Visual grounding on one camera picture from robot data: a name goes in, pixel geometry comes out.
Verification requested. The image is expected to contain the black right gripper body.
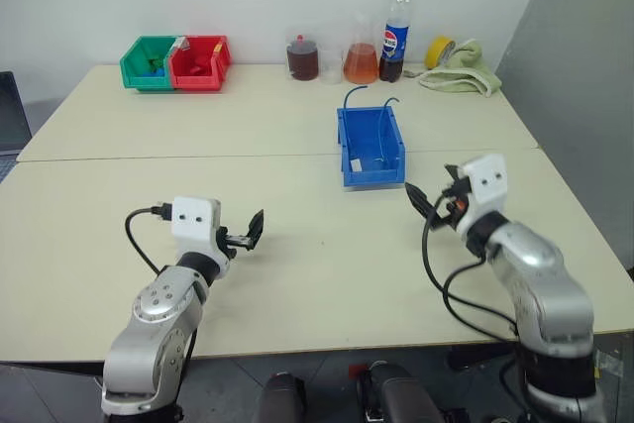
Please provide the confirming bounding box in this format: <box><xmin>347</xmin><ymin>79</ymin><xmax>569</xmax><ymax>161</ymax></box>
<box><xmin>430</xmin><ymin>176</ymin><xmax>471</xmax><ymax>231</ymax></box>

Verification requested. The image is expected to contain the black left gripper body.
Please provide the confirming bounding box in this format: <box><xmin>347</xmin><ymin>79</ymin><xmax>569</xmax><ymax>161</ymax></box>
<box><xmin>216</xmin><ymin>225</ymin><xmax>255</xmax><ymax>259</ymax></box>

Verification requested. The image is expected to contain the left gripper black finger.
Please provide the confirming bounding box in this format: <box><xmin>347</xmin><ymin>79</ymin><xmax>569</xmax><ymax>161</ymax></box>
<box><xmin>246</xmin><ymin>208</ymin><xmax>266</xmax><ymax>252</ymax></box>

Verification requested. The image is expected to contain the blue cable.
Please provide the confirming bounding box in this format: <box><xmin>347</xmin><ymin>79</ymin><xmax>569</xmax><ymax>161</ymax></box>
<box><xmin>344</xmin><ymin>85</ymin><xmax>369</xmax><ymax>164</ymax></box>

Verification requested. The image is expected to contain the blue plastic bin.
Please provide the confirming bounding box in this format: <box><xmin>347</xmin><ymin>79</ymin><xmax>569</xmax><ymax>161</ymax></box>
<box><xmin>336</xmin><ymin>105</ymin><xmax>408</xmax><ymax>191</ymax></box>

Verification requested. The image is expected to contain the red plastic bin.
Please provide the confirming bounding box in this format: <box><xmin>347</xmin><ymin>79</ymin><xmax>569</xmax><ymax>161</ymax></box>
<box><xmin>167</xmin><ymin>35</ymin><xmax>233</xmax><ymax>92</ymax></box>

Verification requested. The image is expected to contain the green plastic bin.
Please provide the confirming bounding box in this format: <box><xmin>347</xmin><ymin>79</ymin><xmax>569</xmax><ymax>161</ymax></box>
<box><xmin>119</xmin><ymin>35</ymin><xmax>182</xmax><ymax>93</ymax></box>

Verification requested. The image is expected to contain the light green towel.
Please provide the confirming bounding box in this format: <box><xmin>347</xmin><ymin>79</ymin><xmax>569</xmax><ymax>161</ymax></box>
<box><xmin>418</xmin><ymin>39</ymin><xmax>502</xmax><ymax>98</ymax></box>

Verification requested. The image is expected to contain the yellow tape roll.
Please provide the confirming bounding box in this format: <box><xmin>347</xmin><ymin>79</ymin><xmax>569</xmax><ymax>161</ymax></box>
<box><xmin>425</xmin><ymin>35</ymin><xmax>456</xmax><ymax>69</ymax></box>

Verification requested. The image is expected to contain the flask with orange liquid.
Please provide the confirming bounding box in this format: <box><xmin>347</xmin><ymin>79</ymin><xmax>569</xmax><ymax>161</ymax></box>
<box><xmin>343</xmin><ymin>14</ymin><xmax>381</xmax><ymax>86</ymax></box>

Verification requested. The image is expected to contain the cola bottle with blue cap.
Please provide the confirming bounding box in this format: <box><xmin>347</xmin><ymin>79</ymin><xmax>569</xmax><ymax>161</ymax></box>
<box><xmin>378</xmin><ymin>0</ymin><xmax>414</xmax><ymax>83</ymax></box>

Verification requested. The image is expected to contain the small empty clear beaker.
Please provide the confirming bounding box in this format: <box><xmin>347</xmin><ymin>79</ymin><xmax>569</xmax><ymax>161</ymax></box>
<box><xmin>319</xmin><ymin>44</ymin><xmax>344</xmax><ymax>85</ymax></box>

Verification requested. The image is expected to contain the small dark rounded shape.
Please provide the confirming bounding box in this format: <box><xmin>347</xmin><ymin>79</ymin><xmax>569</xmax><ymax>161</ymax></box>
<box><xmin>262</xmin><ymin>371</ymin><xmax>308</xmax><ymax>423</ymax></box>

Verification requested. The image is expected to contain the beaker with dark red liquid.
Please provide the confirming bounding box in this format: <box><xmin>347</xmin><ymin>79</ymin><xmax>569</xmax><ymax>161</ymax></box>
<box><xmin>285</xmin><ymin>29</ymin><xmax>321</xmax><ymax>82</ymax></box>

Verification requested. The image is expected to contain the large dark rounded shape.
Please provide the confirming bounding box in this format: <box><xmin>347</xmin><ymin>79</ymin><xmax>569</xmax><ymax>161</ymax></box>
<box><xmin>356</xmin><ymin>361</ymin><xmax>447</xmax><ymax>423</ymax></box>

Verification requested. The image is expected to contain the dark laptop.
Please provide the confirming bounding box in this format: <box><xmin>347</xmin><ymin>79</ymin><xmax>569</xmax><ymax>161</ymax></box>
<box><xmin>0</xmin><ymin>70</ymin><xmax>34</xmax><ymax>186</ymax></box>

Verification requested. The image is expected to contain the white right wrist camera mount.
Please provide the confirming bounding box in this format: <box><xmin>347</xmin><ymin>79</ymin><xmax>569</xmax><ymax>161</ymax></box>
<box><xmin>455</xmin><ymin>153</ymin><xmax>509</xmax><ymax>239</ymax></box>

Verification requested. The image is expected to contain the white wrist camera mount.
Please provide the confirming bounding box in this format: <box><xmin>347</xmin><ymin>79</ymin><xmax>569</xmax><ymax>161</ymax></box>
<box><xmin>170</xmin><ymin>196</ymin><xmax>234</xmax><ymax>265</ymax></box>
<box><xmin>455</xmin><ymin>153</ymin><xmax>509</xmax><ymax>239</ymax></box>

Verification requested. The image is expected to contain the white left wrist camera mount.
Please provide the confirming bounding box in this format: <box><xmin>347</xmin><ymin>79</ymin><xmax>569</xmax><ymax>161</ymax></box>
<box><xmin>170</xmin><ymin>196</ymin><xmax>234</xmax><ymax>265</ymax></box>

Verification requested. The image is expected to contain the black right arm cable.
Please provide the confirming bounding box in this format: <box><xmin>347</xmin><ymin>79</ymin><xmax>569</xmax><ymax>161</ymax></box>
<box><xmin>421</xmin><ymin>192</ymin><xmax>521</xmax><ymax>345</ymax></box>

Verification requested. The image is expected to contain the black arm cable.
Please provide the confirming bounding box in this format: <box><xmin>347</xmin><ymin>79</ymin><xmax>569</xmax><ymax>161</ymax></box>
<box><xmin>421</xmin><ymin>192</ymin><xmax>521</xmax><ymax>345</ymax></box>
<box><xmin>124</xmin><ymin>200</ymin><xmax>174</xmax><ymax>276</ymax></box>

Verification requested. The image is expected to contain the thin teal cable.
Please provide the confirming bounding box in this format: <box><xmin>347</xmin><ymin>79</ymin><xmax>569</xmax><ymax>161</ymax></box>
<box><xmin>374</xmin><ymin>98</ymin><xmax>400</xmax><ymax>166</ymax></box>

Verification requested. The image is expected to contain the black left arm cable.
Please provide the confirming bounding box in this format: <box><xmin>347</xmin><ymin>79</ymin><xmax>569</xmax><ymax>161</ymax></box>
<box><xmin>124</xmin><ymin>200</ymin><xmax>174</xmax><ymax>276</ymax></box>

